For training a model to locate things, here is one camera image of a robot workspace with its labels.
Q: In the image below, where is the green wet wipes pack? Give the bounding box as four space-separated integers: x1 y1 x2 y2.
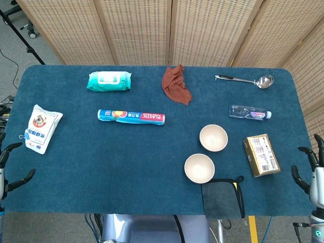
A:
86 71 132 93

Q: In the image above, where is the grey robot torso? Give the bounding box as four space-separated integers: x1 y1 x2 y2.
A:
101 214 211 243

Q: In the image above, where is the cable clutter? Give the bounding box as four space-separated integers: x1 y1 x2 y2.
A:
0 95 15 129

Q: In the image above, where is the white bowl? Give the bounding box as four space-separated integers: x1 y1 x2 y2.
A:
184 153 216 184
199 124 229 152

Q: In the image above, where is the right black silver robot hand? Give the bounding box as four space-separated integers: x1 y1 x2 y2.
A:
291 134 324 211

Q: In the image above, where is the black floor cable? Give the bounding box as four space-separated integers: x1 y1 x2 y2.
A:
0 49 20 88

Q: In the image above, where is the black rolling chair base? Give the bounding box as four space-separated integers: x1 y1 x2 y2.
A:
4 0 39 39

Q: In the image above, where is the white sugar bag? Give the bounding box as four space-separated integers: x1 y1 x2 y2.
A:
24 104 63 155

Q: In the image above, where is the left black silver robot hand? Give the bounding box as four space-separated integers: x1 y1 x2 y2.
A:
0 133 36 200

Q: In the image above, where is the grey towel black trim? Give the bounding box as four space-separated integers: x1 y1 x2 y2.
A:
201 175 246 220

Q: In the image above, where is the blue plastic wrap box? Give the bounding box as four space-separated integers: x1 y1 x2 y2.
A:
97 109 166 126

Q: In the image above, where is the woven wooden folding screen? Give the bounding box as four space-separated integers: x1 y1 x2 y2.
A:
15 0 324 152

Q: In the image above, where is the blue table mat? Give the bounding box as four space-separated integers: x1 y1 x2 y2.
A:
0 64 317 217

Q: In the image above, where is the gold box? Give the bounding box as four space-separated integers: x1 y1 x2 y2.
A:
242 134 281 178

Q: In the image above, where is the black torso cable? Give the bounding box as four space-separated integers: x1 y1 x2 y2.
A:
173 214 185 243

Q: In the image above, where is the brown cloth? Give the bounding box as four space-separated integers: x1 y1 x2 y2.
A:
161 64 193 106

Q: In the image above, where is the black tripod stand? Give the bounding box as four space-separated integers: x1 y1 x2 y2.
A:
0 9 46 65

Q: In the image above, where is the clear plastic water bottle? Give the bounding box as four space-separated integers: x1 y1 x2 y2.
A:
229 104 273 120

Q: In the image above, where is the silver table leg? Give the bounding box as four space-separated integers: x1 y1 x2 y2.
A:
216 219 225 243

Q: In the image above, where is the steel ladle black handle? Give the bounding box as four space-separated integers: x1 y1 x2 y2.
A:
215 74 275 89

